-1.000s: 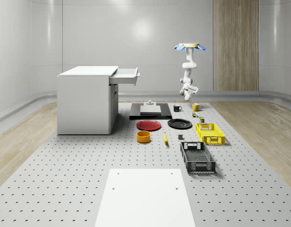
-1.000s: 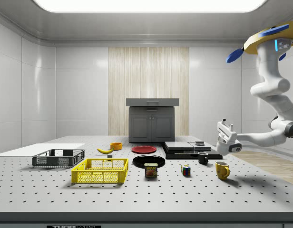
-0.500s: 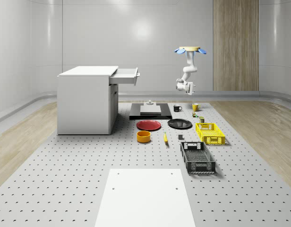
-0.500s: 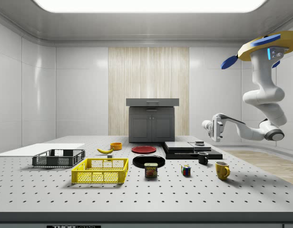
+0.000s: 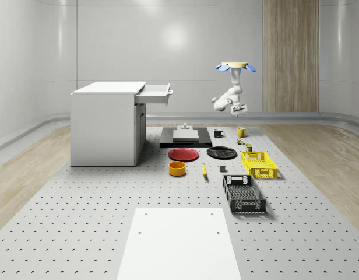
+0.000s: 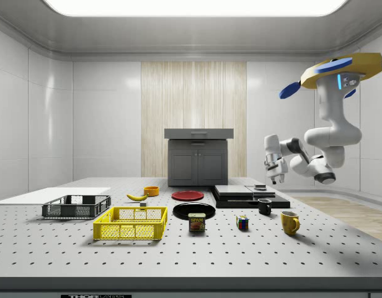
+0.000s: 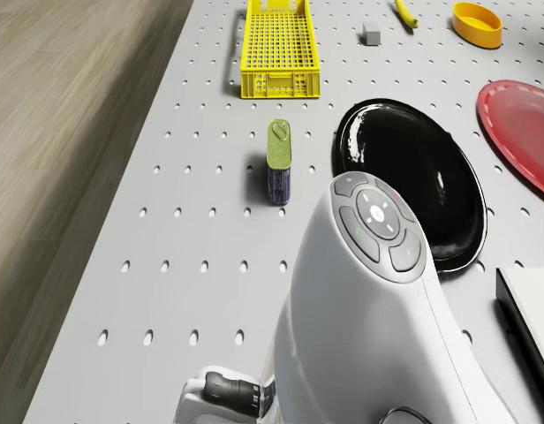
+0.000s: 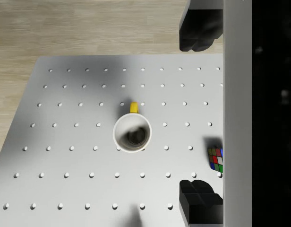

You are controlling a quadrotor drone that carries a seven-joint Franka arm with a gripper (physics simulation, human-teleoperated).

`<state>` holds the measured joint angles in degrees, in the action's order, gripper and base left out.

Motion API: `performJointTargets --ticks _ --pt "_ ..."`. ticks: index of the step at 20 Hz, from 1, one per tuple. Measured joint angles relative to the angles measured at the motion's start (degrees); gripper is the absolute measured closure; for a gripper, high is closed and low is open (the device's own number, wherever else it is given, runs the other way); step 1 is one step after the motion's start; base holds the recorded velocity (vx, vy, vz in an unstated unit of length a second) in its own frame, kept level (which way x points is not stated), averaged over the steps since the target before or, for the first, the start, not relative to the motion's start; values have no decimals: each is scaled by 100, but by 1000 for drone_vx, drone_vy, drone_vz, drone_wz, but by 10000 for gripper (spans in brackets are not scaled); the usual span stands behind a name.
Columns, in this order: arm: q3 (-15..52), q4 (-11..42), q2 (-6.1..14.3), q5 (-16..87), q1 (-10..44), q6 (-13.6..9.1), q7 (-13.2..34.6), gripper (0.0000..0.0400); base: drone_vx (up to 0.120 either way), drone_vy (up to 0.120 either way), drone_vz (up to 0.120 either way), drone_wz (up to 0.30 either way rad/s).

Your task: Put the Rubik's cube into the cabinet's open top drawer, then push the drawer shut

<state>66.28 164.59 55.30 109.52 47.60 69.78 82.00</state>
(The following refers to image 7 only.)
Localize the banana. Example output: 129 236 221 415
394 0 419 30

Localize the yellow basket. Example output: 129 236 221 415
239 0 321 100

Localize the red plate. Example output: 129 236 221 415
476 79 544 201

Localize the black plate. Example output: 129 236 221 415
332 98 488 273

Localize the grey cube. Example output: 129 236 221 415
362 21 382 47

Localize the yellow bowl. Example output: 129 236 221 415
451 1 503 49

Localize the black stove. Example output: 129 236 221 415
495 266 544 424

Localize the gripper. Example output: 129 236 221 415
174 365 276 424

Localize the flat-sided can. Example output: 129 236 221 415
266 118 292 206

